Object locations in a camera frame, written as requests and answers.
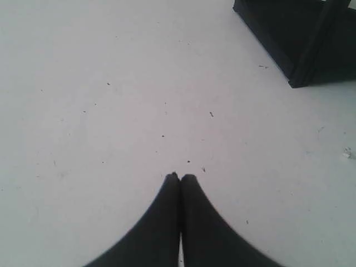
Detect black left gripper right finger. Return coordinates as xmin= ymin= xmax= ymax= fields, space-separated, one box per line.
xmin=180 ymin=174 xmax=281 ymax=266

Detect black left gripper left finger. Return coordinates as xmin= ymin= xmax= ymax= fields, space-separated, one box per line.
xmin=87 ymin=172 xmax=180 ymax=266

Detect black metal shelf rack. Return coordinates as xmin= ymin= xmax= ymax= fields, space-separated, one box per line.
xmin=233 ymin=0 xmax=355 ymax=88

